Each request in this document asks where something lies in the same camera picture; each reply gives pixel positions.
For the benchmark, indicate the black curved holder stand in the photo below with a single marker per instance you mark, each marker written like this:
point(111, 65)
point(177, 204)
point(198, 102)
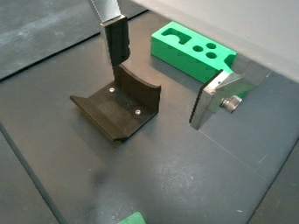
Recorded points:
point(122, 106)

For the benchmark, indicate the green arch block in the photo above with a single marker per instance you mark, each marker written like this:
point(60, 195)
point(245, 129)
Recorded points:
point(134, 219)

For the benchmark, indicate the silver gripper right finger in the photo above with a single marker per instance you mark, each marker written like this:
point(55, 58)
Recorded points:
point(219, 93)

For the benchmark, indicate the green shape sorting board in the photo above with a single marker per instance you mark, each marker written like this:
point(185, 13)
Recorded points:
point(191, 52)

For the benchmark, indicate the black-padded gripper left finger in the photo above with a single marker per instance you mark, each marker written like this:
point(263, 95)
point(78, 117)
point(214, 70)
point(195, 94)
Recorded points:
point(114, 28)

